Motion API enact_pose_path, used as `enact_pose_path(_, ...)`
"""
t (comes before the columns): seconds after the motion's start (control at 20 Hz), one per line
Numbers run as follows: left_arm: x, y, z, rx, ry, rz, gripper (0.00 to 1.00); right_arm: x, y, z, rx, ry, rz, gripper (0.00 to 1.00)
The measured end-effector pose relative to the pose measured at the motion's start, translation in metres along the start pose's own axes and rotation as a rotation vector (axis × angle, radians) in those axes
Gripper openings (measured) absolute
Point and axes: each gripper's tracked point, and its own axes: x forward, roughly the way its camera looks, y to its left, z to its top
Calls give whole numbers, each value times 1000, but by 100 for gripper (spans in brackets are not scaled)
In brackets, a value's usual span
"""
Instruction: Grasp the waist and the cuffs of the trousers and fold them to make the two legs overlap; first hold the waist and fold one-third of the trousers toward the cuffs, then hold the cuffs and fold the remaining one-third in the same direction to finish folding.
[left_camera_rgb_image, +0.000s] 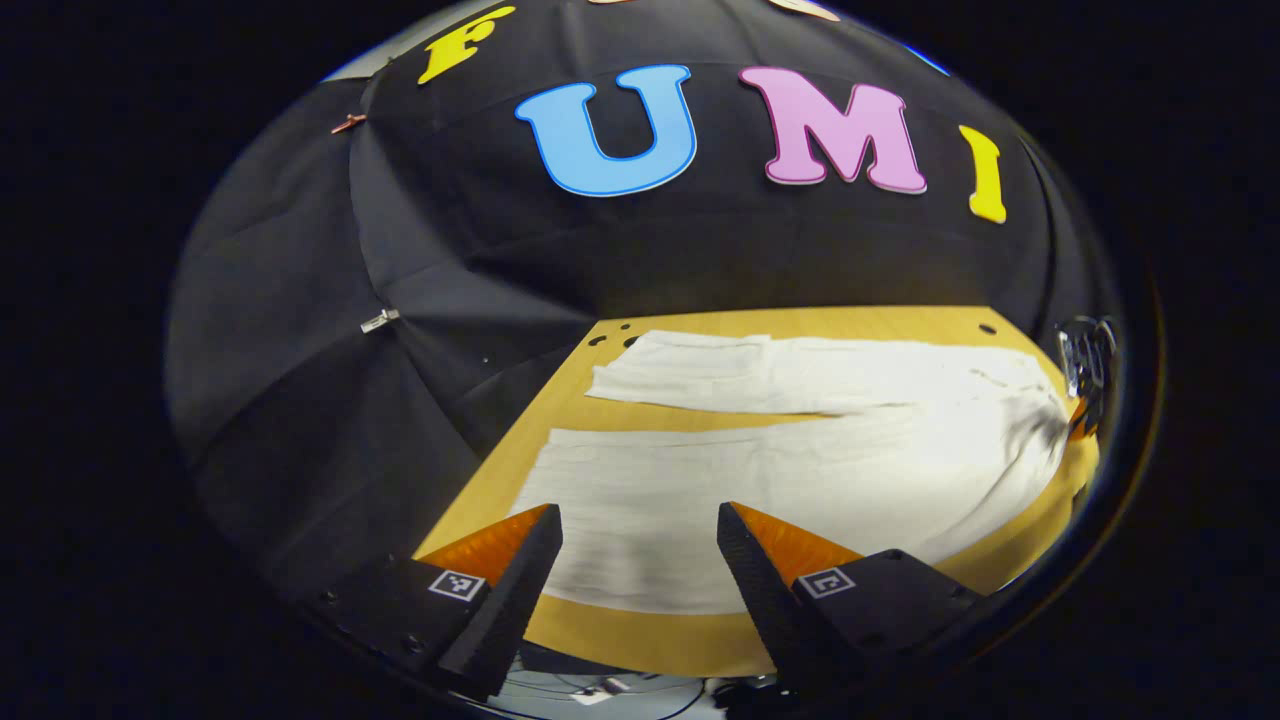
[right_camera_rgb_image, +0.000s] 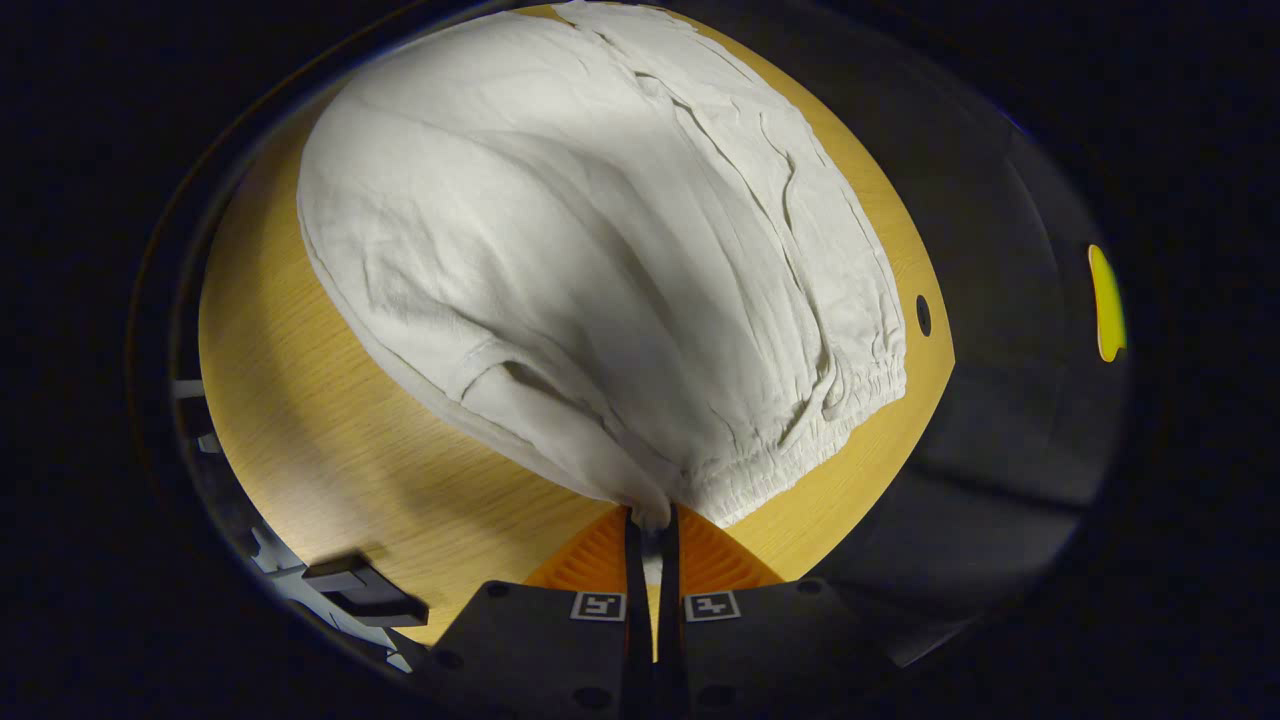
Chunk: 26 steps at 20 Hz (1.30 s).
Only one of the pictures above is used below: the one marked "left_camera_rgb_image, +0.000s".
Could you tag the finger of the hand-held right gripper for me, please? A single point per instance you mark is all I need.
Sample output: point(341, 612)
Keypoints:
point(1083, 420)

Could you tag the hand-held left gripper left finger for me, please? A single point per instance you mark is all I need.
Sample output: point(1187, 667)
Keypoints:
point(515, 590)

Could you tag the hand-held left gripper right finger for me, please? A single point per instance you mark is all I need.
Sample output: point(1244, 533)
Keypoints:
point(765, 590)

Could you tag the white jeans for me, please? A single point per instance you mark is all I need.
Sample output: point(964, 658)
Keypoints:
point(760, 490)

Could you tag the white cloth clip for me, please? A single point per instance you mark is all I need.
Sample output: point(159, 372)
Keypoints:
point(380, 320)

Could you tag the black backdrop cloth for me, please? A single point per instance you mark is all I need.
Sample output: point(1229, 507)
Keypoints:
point(560, 260)

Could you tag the copper cloth clip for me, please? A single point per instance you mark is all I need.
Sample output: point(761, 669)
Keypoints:
point(348, 123)

